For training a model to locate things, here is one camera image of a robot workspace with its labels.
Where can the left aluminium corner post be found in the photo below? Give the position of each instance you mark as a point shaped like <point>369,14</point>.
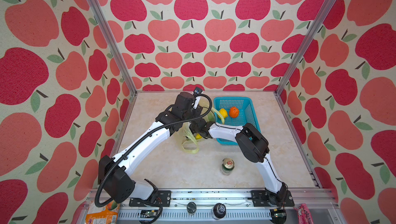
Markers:
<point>112,45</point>

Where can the right aluminium corner post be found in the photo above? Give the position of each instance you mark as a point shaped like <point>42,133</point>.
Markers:
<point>316,25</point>

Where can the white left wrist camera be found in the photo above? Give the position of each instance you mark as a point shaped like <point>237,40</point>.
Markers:
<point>196,93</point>

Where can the aluminium corner post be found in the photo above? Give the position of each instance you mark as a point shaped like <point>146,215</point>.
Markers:
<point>112,45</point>
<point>316,25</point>

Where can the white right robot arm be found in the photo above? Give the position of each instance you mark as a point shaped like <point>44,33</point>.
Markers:
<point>255,148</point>

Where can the orange snack packet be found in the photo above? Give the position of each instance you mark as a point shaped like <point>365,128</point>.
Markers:
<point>103,215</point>

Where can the yellow toy fruit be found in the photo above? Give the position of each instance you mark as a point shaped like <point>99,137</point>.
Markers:
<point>223,113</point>

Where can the orange toy tangerine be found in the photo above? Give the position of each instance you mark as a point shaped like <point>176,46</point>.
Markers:
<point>234,112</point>

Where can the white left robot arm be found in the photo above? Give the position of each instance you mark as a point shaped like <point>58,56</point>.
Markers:
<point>114,175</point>

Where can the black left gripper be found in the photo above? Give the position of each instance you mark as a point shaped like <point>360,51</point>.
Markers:
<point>198,111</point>

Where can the green drink can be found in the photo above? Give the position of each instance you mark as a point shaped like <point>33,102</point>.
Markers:
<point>227,166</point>

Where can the pink snack packet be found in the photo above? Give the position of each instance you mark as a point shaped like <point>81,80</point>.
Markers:
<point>303,214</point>

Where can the grey round button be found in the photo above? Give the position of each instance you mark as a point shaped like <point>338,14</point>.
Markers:
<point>191,208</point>

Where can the teal plastic basket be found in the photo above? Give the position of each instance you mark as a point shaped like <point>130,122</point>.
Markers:
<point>244,115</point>

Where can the yellow plastic bag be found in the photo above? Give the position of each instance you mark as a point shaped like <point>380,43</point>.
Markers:
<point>188,141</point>

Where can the aluminium front rail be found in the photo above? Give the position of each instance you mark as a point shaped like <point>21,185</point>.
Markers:
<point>242,206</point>

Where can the black round knob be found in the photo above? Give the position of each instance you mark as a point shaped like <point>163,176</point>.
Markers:
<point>218,211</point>

